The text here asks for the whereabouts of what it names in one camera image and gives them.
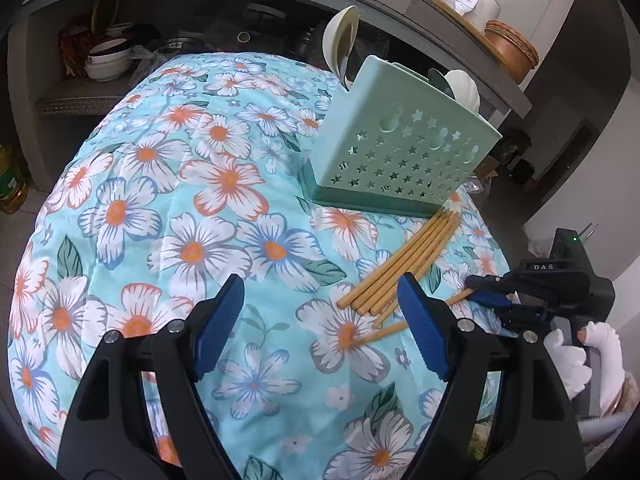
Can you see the grey soup spoon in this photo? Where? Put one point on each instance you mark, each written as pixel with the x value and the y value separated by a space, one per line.
pixel 440 82

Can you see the white rice paddle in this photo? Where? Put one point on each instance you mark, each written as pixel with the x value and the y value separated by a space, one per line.
pixel 462 87

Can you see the tape roll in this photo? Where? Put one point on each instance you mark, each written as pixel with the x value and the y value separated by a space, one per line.
pixel 238 37

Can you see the copper coloured basin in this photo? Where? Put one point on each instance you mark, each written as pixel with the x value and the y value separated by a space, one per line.
pixel 512 60

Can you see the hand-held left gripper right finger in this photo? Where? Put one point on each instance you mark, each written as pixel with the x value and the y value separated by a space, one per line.
pixel 425 330

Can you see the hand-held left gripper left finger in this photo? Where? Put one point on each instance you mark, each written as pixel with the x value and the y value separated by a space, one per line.
pixel 220 325

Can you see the red plastic bag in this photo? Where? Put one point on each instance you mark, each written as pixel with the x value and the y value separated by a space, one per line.
pixel 70 45

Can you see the stack of white bowls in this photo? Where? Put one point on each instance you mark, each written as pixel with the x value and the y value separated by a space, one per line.
pixel 107 62

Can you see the cream plastic ladle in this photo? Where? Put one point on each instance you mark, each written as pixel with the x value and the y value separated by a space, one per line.
pixel 337 30

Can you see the green plastic utensil holder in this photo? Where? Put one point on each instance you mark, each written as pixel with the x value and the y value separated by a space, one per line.
pixel 385 85

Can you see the white rice cooker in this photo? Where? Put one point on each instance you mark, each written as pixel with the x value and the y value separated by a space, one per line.
pixel 482 7

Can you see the floral turquoise blanket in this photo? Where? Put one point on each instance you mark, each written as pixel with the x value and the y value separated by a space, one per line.
pixel 200 185

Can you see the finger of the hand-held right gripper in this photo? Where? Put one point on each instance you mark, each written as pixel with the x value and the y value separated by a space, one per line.
pixel 525 315
pixel 495 282

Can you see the steel pot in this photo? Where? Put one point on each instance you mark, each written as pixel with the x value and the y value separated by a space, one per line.
pixel 180 45

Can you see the woven bamboo basket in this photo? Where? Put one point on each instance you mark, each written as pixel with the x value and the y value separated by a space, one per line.
pixel 505 27

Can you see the pile of bamboo chopsticks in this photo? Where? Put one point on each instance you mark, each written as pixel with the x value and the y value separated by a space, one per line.
pixel 397 260

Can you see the yellow cooking oil bottle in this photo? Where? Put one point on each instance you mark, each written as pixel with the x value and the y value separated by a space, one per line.
pixel 12 185

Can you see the single bamboo chopstick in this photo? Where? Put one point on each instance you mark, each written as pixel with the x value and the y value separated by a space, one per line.
pixel 380 332

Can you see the person's right hand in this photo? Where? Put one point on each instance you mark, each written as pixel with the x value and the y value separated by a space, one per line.
pixel 565 360

